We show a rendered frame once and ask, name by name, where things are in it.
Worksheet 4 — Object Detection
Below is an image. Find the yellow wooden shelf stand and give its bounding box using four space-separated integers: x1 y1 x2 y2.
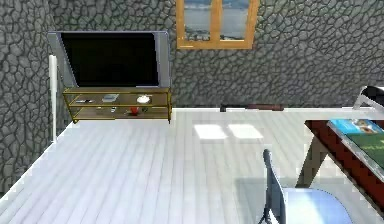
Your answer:
62 86 173 125

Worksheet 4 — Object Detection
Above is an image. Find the grey laptop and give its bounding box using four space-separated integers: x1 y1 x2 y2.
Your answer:
101 93 120 103

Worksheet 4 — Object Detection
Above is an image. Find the orange framed window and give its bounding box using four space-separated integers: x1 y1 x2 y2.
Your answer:
175 0 261 51

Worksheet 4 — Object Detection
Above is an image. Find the black television set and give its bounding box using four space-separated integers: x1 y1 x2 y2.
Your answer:
47 31 172 89

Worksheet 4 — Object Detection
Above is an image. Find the pale blue chair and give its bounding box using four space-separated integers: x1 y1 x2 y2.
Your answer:
257 148 354 224

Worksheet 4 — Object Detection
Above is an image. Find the white floor lamp pole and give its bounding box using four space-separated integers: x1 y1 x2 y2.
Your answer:
48 54 58 144

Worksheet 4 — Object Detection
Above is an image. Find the red brown table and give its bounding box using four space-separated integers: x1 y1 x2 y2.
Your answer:
295 118 384 213

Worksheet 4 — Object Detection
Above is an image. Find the green book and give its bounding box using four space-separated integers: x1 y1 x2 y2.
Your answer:
347 133 384 170

